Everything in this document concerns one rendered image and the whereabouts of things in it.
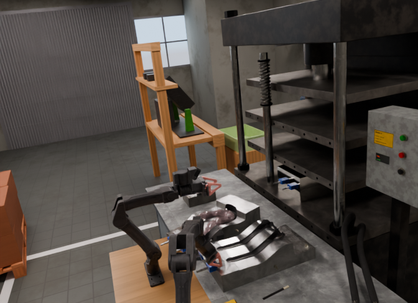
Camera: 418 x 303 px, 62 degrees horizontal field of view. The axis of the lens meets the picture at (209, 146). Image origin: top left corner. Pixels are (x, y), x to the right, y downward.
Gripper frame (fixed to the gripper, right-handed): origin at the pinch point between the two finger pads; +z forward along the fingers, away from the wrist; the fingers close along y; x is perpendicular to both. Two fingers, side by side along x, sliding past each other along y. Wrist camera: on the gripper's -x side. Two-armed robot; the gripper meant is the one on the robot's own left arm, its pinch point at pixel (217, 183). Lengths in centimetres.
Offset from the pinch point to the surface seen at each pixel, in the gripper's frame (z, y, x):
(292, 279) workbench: 20, -35, 39
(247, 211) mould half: 21.6, 14.1, 27.9
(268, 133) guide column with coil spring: 62, 61, -2
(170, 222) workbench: -18, 45, 40
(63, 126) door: -120, 676, 91
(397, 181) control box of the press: 75, -38, 2
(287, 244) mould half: 22.4, -27.4, 25.4
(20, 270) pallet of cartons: -138, 162, 117
